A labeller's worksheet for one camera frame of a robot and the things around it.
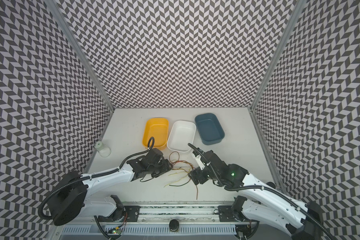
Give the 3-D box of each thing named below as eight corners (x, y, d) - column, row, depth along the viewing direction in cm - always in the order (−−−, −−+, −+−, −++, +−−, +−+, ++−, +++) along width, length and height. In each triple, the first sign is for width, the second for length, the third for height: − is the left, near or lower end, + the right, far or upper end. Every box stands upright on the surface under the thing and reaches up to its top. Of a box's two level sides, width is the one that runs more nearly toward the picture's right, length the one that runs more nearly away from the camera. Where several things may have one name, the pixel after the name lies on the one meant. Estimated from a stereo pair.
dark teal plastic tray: (203, 147, 99) (204, 142, 94) (193, 121, 113) (193, 116, 108) (225, 142, 101) (227, 137, 96) (212, 117, 116) (213, 112, 111)
